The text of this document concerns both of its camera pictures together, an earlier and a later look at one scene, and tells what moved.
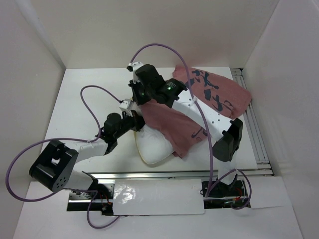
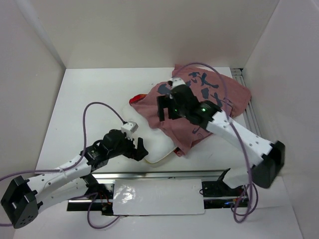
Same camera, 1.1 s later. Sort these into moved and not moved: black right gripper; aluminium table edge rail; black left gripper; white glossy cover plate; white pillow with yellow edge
Moved: black right gripper; black left gripper
Not moved: white pillow with yellow edge; white glossy cover plate; aluminium table edge rail
